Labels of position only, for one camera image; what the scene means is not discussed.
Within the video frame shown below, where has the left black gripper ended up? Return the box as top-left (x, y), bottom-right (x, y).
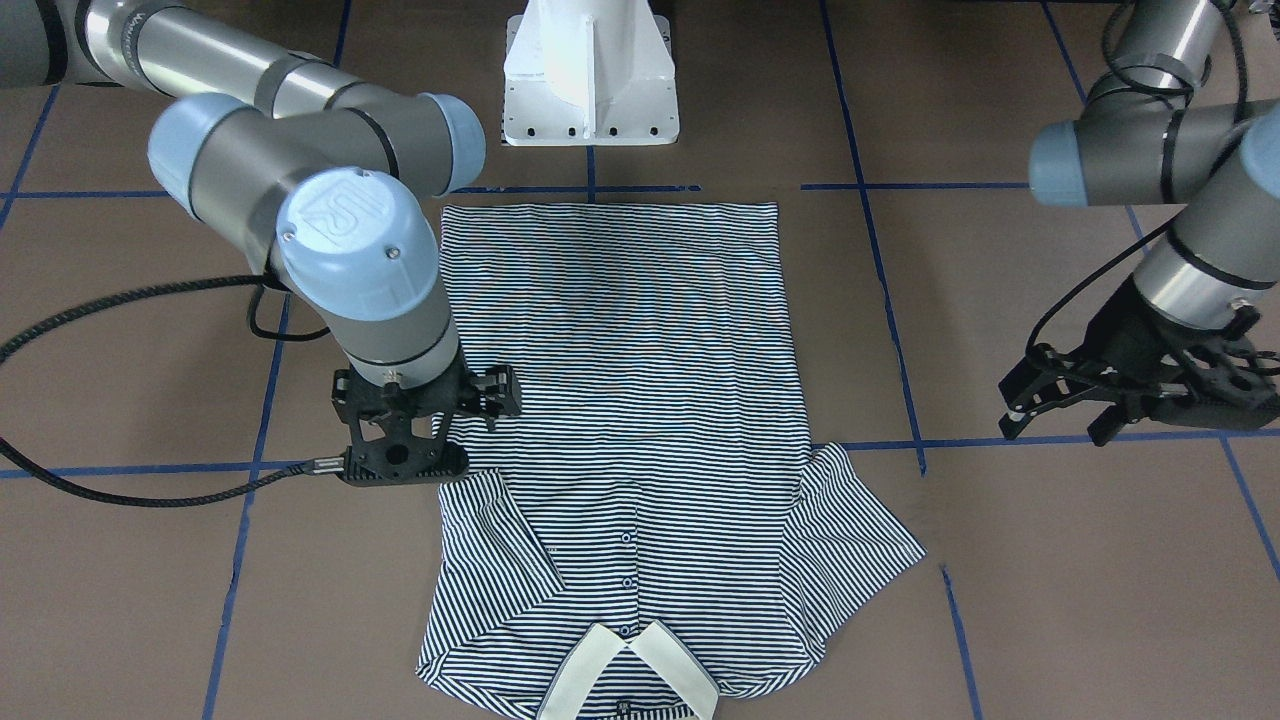
top-left (998, 278), bottom-right (1279, 447)

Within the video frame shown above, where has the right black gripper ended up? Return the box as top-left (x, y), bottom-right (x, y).
top-left (332, 363), bottom-right (524, 450)

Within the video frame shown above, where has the navy white striped polo shirt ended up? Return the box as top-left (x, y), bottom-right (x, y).
top-left (417, 202), bottom-right (925, 719)

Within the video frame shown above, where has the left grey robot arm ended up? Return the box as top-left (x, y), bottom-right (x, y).
top-left (998, 1), bottom-right (1279, 446)

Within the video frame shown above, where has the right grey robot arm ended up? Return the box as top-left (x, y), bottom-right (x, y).
top-left (3, 1), bottom-right (520, 446)

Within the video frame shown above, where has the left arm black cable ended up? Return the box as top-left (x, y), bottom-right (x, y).
top-left (1024, 0), bottom-right (1251, 361)

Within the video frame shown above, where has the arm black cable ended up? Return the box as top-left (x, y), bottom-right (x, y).
top-left (1024, 0), bottom-right (1251, 361)
top-left (0, 274), bottom-right (346, 509)

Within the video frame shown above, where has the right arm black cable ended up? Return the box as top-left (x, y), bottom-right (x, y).
top-left (0, 274), bottom-right (346, 509)

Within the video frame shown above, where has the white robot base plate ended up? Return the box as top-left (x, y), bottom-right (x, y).
top-left (500, 1), bottom-right (681, 147)

